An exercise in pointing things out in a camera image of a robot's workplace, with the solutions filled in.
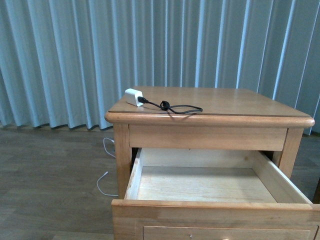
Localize black charger cable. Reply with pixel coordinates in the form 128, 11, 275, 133
137, 96, 204, 115

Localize white charger block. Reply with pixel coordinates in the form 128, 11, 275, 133
125, 88, 143, 107

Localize wooden nightstand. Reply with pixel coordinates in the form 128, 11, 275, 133
105, 86, 315, 198

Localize pale blue curtain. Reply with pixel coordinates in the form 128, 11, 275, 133
0, 0, 320, 132

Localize white cable on floor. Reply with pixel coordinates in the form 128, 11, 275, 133
96, 137, 118, 197

